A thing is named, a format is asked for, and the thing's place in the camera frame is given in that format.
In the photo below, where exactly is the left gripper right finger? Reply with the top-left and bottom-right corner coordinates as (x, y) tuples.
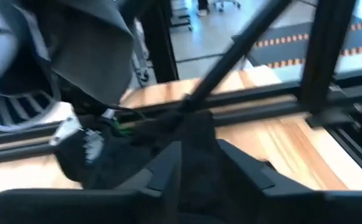
(217, 139), (297, 224)

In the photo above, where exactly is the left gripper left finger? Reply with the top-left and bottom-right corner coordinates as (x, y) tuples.
(118, 141), (181, 224)

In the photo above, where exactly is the black garment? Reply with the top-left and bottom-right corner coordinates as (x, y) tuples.
(52, 110), (231, 224)

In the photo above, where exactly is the dark grey garment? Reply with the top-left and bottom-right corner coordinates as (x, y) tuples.
(0, 0), (136, 133)

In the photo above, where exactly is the grey orange-dotted floor mat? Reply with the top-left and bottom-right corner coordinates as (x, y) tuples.
(252, 18), (362, 71)

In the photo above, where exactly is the person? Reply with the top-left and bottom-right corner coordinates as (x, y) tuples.
(196, 0), (210, 17)

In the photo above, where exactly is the office chair base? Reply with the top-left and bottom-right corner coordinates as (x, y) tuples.
(213, 0), (242, 12)

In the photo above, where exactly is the black metal table frame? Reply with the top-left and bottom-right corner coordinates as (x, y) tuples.
(0, 0), (362, 187)

